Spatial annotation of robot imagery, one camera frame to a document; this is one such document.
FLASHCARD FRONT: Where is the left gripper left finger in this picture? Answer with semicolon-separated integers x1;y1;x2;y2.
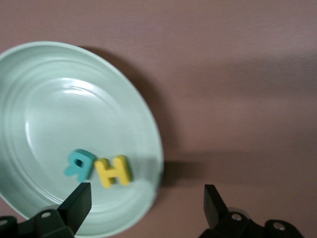
33;182;92;238

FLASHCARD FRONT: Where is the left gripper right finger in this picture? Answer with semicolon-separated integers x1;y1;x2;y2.
200;184;265;238

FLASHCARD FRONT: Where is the teal capital letter R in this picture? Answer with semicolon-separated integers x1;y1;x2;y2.
63;148;96;183

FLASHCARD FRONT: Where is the yellow capital letter H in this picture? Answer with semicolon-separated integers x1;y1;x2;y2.
95;155;133;188

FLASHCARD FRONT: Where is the pale green plate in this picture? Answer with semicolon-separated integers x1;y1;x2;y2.
0;41;164;238

